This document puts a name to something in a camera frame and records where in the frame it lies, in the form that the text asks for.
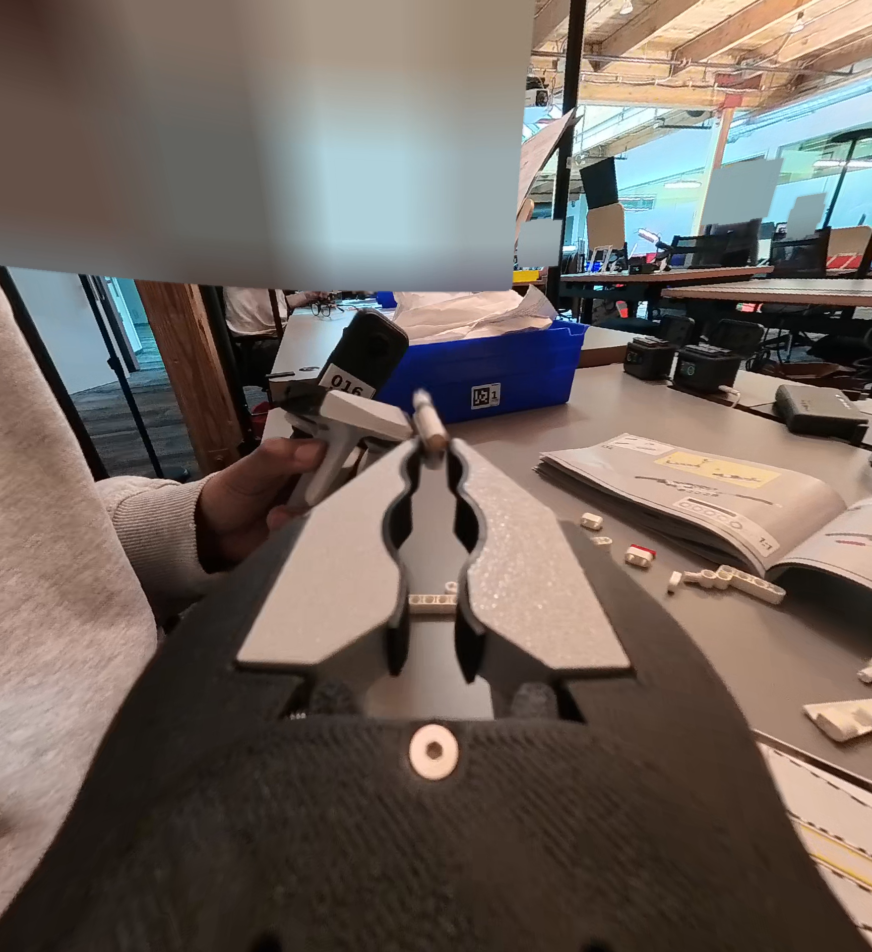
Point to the black computer monitor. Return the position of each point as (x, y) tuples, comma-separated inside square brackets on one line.
[(730, 242)]

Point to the white angled lego beam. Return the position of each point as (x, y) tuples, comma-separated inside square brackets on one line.
[(741, 584)]

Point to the white lego panel piece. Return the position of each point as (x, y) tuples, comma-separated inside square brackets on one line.
[(853, 720)]

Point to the blue plastic bin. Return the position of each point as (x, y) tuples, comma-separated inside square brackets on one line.
[(480, 372)]

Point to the person's left hand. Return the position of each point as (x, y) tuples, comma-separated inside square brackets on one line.
[(246, 498)]

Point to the black eyeglasses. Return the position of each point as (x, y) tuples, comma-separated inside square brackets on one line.
[(326, 308)]

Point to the background wooden desk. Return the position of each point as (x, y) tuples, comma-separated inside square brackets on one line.
[(666, 277), (793, 292)]

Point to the open lego instruction booklet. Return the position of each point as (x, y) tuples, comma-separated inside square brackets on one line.
[(704, 491)]

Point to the printed sticker sheet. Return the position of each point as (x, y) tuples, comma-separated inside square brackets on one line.
[(853, 840)]

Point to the person's grey sweatshirt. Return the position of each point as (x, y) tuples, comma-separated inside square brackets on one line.
[(27, 595)]

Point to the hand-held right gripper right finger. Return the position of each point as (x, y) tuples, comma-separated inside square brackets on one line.
[(540, 587)]

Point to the brown wooden board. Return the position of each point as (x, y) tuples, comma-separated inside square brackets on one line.
[(544, 156)]

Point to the red and white lego piece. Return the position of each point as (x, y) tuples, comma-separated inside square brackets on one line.
[(639, 555)]

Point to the small grey lego piece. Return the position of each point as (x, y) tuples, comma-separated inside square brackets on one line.
[(430, 424)]

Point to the wooden post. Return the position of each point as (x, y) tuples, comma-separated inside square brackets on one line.
[(190, 372)]

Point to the black steel pillar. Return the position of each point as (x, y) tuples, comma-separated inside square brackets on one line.
[(566, 149)]

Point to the black power adapter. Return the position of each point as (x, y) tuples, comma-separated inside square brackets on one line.
[(819, 413)]

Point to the black tripod leg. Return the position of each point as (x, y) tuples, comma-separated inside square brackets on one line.
[(49, 372), (120, 372)]

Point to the person's left forearm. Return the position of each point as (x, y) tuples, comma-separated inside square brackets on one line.
[(153, 528)]

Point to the crumpled white paper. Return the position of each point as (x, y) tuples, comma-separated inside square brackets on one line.
[(466, 316)]

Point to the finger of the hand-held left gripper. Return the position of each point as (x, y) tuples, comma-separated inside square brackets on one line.
[(369, 416)]

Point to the black battery charger case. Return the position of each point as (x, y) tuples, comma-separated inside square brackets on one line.
[(652, 357), (711, 364)]

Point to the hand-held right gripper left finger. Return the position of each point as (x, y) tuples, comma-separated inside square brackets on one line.
[(324, 580)]

